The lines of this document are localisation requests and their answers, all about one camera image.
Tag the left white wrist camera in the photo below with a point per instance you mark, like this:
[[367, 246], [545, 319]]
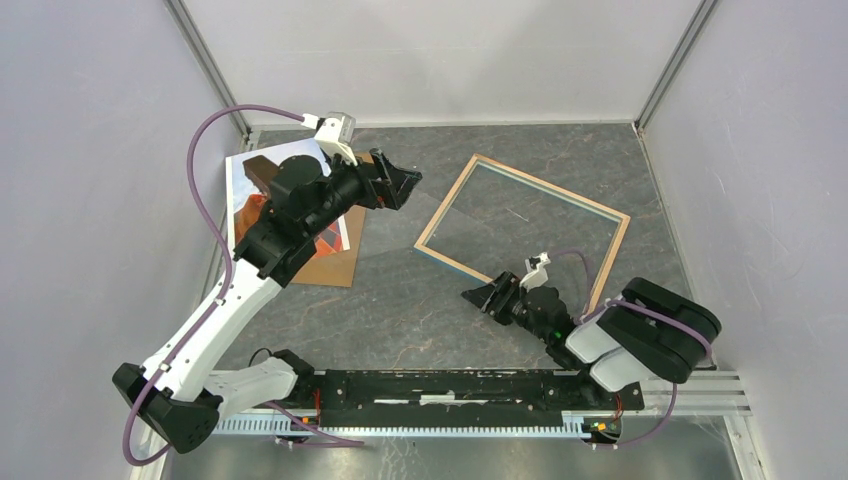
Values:
[[334, 134]]

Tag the toothed cable duct strip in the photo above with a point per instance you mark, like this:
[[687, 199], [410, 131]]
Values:
[[275, 424]]

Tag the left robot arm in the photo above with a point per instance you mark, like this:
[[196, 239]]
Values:
[[176, 392]]

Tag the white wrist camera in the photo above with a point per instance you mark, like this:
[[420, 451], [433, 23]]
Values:
[[334, 134], [536, 274]]

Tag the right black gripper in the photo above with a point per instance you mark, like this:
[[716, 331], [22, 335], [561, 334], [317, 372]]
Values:
[[506, 284]]

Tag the right corner aluminium profile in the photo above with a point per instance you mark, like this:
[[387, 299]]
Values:
[[675, 62]]

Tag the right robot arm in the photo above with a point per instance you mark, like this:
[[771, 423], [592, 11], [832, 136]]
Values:
[[646, 331]]

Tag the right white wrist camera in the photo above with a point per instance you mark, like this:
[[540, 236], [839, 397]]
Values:
[[536, 274]]

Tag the left corner aluminium profile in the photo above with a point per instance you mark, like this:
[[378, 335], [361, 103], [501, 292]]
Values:
[[201, 52]]

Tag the hot air balloon photo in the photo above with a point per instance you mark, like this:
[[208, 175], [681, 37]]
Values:
[[245, 197]]

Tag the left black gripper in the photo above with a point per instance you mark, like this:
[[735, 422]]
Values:
[[392, 190]]

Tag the aluminium rail frame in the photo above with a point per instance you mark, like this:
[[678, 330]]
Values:
[[707, 394]]

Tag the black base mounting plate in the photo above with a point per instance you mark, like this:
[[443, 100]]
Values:
[[470, 398]]

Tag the corner aluminium profile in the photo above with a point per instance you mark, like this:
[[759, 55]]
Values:
[[201, 52], [675, 62]]

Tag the brown cardboard backing board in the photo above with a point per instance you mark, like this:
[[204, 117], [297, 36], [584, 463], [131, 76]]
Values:
[[341, 258]]

